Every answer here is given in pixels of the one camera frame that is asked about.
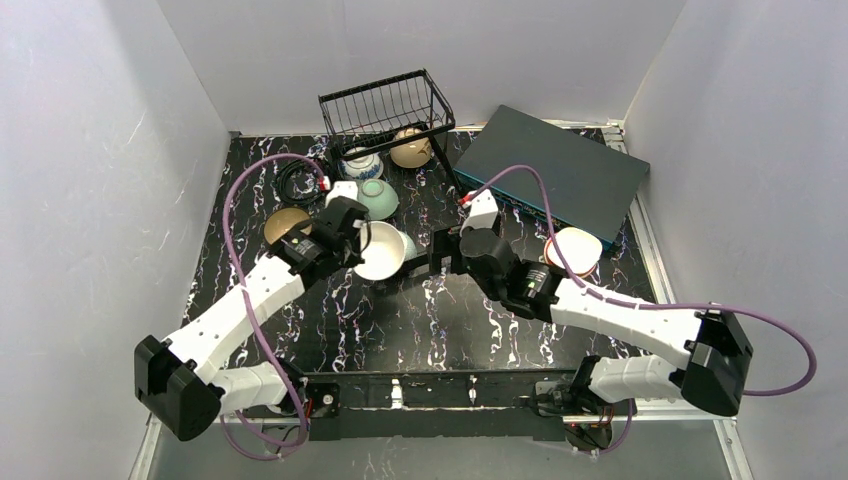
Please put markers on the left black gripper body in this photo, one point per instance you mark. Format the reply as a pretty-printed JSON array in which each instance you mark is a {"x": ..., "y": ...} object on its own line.
[{"x": 357, "y": 234}]

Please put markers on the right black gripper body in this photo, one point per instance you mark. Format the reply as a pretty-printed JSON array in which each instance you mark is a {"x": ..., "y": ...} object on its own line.
[{"x": 442, "y": 252}]

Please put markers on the green lined ceramic bowl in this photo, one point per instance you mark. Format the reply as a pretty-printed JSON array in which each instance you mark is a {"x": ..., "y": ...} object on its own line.
[{"x": 410, "y": 248}]

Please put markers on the white ribbed ceramic bowl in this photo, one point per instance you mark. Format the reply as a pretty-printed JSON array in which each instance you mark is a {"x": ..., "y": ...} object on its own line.
[{"x": 383, "y": 252}]

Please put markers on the dark blue glazed bowl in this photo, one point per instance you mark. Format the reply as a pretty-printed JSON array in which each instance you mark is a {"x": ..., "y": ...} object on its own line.
[{"x": 282, "y": 220}]

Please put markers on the orange bowl white inside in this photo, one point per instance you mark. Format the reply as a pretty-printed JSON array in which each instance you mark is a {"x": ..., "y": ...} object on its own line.
[{"x": 581, "y": 250}]

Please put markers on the black wire dish rack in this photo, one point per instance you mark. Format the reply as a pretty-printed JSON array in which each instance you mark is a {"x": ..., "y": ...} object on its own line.
[{"x": 379, "y": 115}]

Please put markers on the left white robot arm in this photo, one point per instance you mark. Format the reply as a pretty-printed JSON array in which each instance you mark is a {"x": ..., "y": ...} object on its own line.
[{"x": 181, "y": 379}]

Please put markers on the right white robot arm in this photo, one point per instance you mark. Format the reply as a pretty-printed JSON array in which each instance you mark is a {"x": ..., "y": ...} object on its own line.
[{"x": 698, "y": 354}]

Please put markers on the pale green ceramic bowl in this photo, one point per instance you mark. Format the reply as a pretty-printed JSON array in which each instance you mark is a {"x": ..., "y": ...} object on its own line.
[{"x": 379, "y": 198}]

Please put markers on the blue white patterned bowl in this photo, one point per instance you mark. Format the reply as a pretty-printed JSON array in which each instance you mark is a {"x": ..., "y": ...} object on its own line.
[{"x": 363, "y": 167}]

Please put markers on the beige ceramic bowl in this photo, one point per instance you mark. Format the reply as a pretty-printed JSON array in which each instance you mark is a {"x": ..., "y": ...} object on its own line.
[{"x": 413, "y": 154}]

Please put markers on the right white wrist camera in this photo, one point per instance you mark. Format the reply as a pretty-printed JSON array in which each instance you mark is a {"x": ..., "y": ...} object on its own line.
[{"x": 482, "y": 210}]

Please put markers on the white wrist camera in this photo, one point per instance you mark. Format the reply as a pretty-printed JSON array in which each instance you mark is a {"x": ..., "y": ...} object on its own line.
[
  {"x": 342, "y": 189},
  {"x": 482, "y": 210}
]

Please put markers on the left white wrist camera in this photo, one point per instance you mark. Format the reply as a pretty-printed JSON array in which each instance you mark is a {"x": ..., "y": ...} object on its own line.
[{"x": 342, "y": 189}]

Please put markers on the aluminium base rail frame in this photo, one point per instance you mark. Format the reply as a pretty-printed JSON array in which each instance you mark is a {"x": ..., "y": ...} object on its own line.
[{"x": 472, "y": 424}]

